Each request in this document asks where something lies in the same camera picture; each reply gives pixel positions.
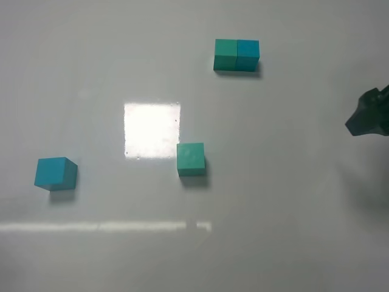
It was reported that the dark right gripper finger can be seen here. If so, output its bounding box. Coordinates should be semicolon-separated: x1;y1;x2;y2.
345;86;388;136

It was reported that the blue template block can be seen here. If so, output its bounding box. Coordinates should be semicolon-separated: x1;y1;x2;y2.
235;40;260;72

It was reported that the green template block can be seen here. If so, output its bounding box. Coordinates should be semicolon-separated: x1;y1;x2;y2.
213;39;238;71

